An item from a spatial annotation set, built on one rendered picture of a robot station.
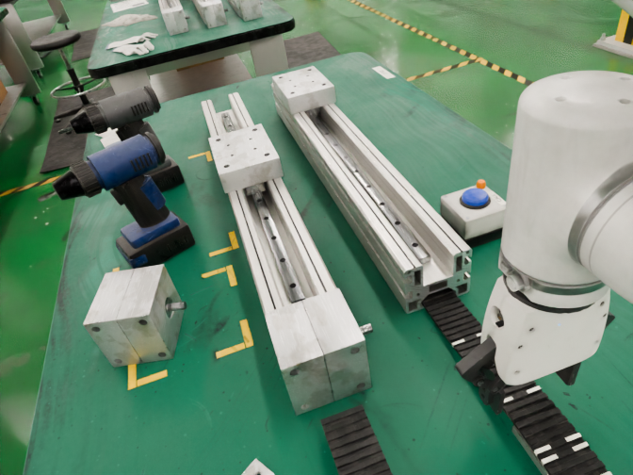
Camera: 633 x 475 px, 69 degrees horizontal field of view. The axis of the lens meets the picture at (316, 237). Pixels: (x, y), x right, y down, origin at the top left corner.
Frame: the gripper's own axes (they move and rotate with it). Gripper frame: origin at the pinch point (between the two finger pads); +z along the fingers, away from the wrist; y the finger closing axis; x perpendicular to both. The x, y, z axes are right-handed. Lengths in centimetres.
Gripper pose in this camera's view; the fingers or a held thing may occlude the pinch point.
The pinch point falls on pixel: (527, 382)
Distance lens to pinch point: 55.3
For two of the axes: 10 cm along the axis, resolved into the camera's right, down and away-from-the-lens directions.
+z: 1.5, 7.7, 6.2
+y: 9.4, -3.0, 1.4
